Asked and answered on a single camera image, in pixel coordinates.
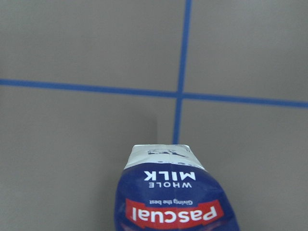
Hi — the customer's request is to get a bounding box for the blue white milk carton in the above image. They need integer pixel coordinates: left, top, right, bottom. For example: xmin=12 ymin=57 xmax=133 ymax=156
xmin=114 ymin=144 xmax=240 ymax=231

